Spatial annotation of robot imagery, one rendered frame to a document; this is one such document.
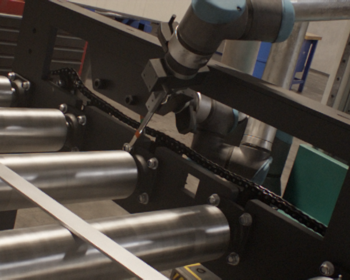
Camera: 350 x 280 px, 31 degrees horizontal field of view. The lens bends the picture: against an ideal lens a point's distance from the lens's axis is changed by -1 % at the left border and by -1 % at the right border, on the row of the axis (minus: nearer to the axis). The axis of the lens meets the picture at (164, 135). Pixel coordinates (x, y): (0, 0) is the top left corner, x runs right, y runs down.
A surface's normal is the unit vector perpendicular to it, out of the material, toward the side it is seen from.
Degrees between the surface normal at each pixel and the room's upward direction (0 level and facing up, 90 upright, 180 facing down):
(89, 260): 65
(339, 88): 90
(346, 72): 90
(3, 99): 87
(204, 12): 112
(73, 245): 37
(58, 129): 70
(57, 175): 59
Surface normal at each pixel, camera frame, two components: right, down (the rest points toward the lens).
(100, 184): 0.69, 0.22
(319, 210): -0.78, -0.03
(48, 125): 0.69, -0.17
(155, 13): 0.30, 0.33
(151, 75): -0.84, 0.16
